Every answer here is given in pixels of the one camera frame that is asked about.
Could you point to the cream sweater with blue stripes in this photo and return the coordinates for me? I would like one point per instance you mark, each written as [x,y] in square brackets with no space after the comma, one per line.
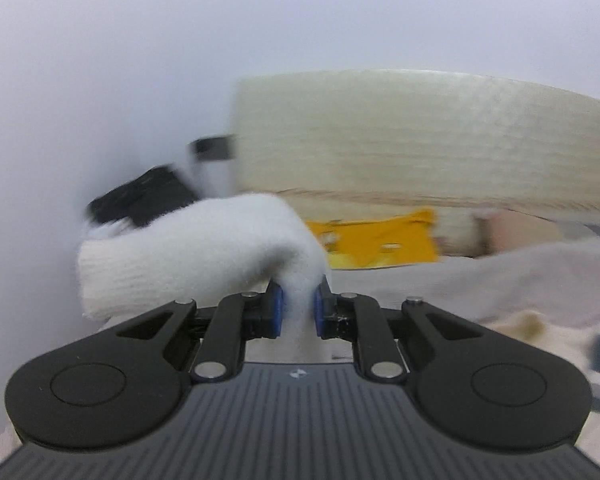
[190,255]

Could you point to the yellow pillow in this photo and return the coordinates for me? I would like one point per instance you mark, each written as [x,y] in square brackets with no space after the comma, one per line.
[380,240]

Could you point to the black wall socket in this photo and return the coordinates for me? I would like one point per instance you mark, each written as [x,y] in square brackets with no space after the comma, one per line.
[212,148]

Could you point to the black clothing pile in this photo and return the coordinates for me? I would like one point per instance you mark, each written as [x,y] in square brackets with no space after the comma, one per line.
[140,195]

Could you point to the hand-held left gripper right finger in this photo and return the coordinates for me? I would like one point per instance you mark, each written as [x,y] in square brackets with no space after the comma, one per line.
[319,310]

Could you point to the pink pillow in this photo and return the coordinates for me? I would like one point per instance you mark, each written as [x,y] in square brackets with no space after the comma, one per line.
[520,232]

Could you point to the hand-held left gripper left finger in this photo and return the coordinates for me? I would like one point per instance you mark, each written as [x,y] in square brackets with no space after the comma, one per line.
[277,310]

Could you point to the grey duvet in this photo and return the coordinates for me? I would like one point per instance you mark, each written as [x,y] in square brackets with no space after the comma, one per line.
[480,280]

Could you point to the floral pillow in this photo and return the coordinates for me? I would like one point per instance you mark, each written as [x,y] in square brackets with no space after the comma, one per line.
[460,235]

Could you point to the cream quilted headboard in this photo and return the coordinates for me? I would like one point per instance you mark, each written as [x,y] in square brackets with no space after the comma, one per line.
[405,135]

